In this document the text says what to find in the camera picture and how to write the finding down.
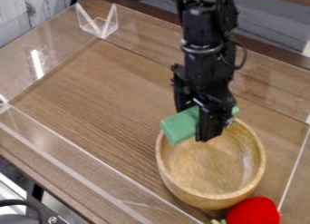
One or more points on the green rectangular block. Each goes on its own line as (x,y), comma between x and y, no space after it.
(179,126)

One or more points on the clear acrylic enclosure wall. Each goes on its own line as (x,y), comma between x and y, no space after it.
(86,100)

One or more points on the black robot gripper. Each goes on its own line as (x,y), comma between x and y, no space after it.
(201,83)

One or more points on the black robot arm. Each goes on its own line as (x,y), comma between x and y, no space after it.
(207,21)

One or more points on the red plush strawberry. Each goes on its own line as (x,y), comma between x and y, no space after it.
(257,210)

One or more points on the clear acrylic corner bracket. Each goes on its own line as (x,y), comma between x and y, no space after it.
(100,27)

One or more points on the brown wooden bowl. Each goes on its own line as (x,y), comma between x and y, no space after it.
(214,174)

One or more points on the black metal table leg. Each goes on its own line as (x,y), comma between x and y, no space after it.
(47,216)

